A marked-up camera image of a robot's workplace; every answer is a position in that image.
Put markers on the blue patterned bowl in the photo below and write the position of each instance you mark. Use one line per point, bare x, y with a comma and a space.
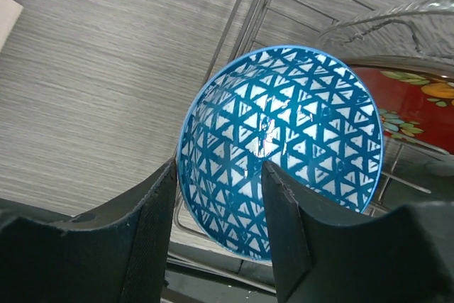
295, 106

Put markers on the clear glass plate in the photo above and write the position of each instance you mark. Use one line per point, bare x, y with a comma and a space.
422, 29

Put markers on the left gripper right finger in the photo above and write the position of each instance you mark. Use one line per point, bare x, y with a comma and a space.
323, 252

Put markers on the beige folder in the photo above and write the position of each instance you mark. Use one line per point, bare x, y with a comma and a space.
10, 11

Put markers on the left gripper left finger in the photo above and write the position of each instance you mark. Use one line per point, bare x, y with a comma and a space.
116, 252

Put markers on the red floral plate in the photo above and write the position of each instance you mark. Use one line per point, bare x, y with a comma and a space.
412, 104

